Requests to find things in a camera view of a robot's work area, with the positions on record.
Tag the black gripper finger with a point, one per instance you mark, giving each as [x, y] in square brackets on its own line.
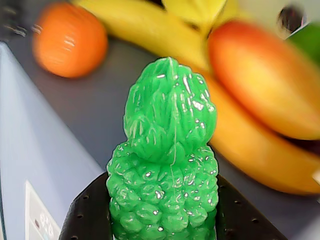
[85, 220]
[237, 220]

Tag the green toy pineapple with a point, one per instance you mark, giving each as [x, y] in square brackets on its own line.
[165, 150]

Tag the white cabinet door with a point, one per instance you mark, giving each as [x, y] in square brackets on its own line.
[30, 130]

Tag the grey cabinet shelf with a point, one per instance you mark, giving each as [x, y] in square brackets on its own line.
[87, 105]

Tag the control panel sticker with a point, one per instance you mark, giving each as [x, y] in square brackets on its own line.
[40, 215]

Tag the red orange toy mango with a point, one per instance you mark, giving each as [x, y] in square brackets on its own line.
[265, 82]

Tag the orange toy fruit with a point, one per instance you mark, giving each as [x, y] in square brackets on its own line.
[70, 40]

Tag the green toy fruit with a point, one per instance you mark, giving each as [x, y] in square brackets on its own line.
[306, 40]

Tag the yellow toy banana bunch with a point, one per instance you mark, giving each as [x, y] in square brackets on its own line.
[150, 27]

